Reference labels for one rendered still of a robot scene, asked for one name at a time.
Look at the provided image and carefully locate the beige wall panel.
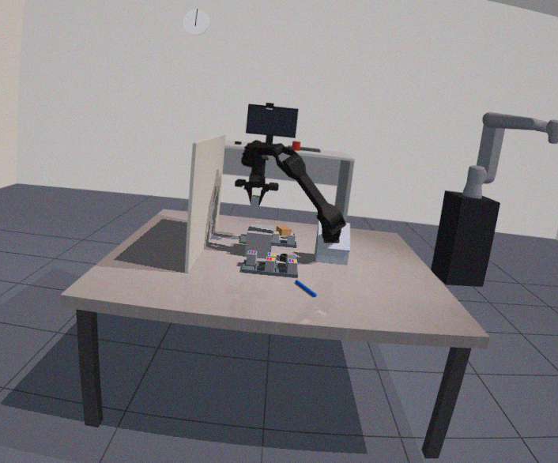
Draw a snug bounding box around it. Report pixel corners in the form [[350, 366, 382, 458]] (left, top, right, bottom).
[[185, 134, 226, 273]]

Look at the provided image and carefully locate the blue thin rod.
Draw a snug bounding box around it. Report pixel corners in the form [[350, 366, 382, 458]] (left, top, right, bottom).
[[295, 280, 317, 297]]

